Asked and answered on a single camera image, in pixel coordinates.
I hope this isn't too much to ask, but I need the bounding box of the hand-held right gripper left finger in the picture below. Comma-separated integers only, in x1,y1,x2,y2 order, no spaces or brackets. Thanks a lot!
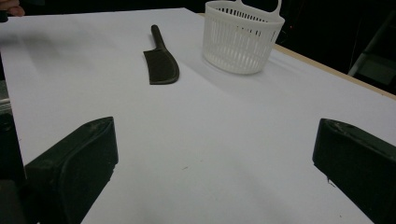
23,116,120,224

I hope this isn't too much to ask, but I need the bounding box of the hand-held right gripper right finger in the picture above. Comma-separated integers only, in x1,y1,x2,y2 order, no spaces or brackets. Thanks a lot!
312,118,396,224

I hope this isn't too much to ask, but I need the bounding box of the dark cylindrical object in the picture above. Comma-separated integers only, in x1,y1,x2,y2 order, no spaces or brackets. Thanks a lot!
143,24,180,86

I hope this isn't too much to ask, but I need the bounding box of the white plastic basket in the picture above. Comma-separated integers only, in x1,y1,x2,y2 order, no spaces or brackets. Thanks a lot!
202,0,286,76

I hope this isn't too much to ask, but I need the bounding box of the grey metal stand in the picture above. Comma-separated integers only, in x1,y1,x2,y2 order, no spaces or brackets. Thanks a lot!
347,8,396,87

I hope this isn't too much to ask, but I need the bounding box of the white table sheet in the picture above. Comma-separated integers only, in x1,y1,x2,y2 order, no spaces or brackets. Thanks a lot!
0,7,396,224

